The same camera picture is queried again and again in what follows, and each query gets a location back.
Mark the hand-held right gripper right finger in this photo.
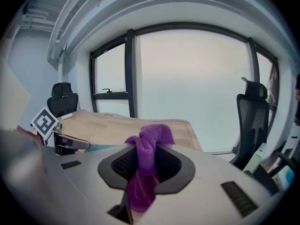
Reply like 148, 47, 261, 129
140, 143, 281, 225

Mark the green rectangular board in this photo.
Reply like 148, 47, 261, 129
83, 142, 118, 153

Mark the black mesh office chair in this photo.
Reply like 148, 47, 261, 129
46, 82, 79, 119
229, 77, 270, 173

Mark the white stool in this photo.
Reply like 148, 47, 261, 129
273, 125, 300, 187

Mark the small blue object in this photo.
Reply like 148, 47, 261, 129
280, 166, 295, 185

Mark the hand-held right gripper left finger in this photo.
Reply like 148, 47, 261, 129
44, 143, 139, 225

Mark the person's left forearm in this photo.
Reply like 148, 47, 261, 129
15, 125, 45, 147

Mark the purple cloth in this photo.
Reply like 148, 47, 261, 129
124, 123, 176, 213

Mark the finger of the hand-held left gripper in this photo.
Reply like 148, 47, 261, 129
54, 133, 91, 150
54, 145, 78, 156

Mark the large black framed window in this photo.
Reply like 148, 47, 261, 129
90, 22, 280, 132

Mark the white paper roll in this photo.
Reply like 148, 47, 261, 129
57, 113, 74, 121

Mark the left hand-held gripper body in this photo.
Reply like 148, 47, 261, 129
30, 105, 62, 154

